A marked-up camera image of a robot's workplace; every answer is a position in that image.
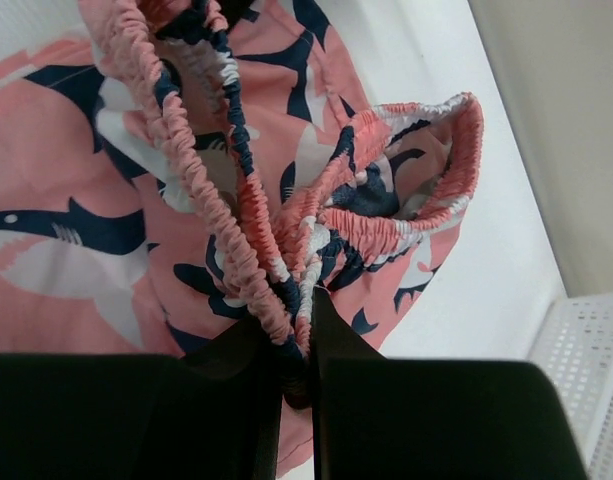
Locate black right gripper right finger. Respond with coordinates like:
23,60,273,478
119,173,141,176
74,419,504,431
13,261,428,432
311,289,587,479

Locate pink shark print shorts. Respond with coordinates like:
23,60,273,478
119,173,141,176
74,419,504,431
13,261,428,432
0,0,486,474

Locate white plastic basket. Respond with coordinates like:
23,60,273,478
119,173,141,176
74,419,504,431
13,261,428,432
529,293,613,479

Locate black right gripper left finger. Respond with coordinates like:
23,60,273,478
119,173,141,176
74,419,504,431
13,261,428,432
0,319,306,479

